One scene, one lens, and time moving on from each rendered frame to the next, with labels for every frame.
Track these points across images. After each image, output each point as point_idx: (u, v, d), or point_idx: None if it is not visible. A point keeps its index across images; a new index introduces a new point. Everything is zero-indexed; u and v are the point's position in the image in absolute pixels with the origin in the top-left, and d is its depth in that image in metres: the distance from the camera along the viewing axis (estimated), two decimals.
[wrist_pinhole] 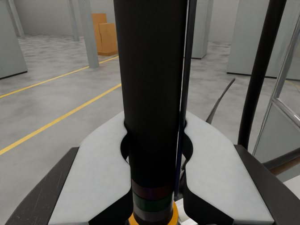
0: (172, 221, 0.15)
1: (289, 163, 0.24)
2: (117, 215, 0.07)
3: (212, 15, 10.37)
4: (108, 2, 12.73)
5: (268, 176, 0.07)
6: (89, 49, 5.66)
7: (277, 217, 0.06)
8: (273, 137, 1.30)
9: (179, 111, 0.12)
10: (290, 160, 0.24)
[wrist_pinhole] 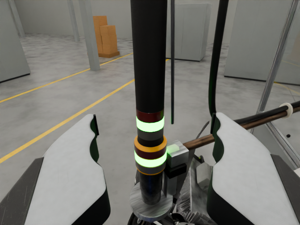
0: (163, 143, 0.23)
1: (252, 122, 0.32)
2: (95, 218, 0.07)
3: (211, 17, 10.50)
4: (108, 2, 12.81)
5: None
6: (91, 52, 5.80)
7: None
8: None
9: (214, 113, 0.12)
10: (254, 121, 0.33)
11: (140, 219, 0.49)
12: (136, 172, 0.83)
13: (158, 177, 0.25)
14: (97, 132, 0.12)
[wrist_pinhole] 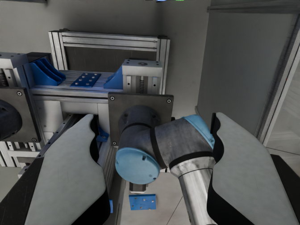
0: None
1: None
2: (95, 218, 0.07)
3: None
4: None
5: None
6: None
7: None
8: None
9: (214, 113, 0.12)
10: None
11: None
12: None
13: None
14: (97, 132, 0.12)
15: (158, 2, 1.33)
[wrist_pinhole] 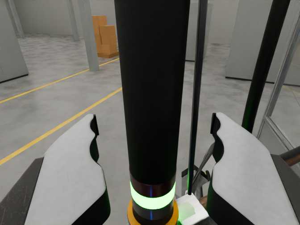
0: (173, 218, 0.14)
1: (290, 160, 0.24)
2: (95, 218, 0.07)
3: (212, 17, 10.41)
4: (108, 2, 12.73)
5: None
6: (90, 52, 5.71)
7: None
8: None
9: (214, 113, 0.12)
10: (292, 158, 0.24)
11: None
12: (210, 147, 0.52)
13: None
14: (97, 132, 0.12)
15: None
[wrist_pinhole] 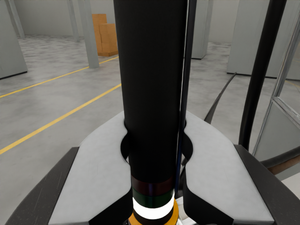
0: (173, 218, 0.14)
1: (291, 160, 0.24)
2: (117, 215, 0.07)
3: (212, 15, 10.39)
4: (108, 2, 12.75)
5: (268, 176, 0.07)
6: (89, 49, 5.66)
7: (277, 217, 0.06)
8: (274, 136, 1.29)
9: (179, 111, 0.12)
10: (292, 158, 0.24)
11: None
12: None
13: None
14: None
15: None
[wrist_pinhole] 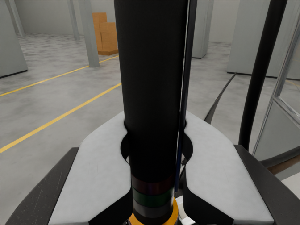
0: (172, 217, 0.14)
1: (290, 160, 0.24)
2: (117, 215, 0.07)
3: (213, 14, 10.36)
4: (108, 1, 12.71)
5: (268, 176, 0.07)
6: (89, 48, 5.65)
7: (277, 217, 0.06)
8: (274, 135, 1.29)
9: (179, 111, 0.12)
10: (292, 157, 0.24)
11: None
12: None
13: None
14: None
15: None
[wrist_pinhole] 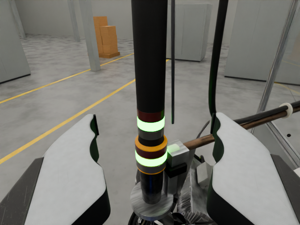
0: (163, 143, 0.23)
1: (252, 122, 0.32)
2: (95, 218, 0.07)
3: (211, 17, 10.51)
4: (108, 3, 12.84)
5: None
6: (91, 52, 5.81)
7: None
8: None
9: (214, 113, 0.12)
10: (254, 121, 0.33)
11: (139, 222, 0.49)
12: None
13: (159, 177, 0.25)
14: (97, 132, 0.12)
15: None
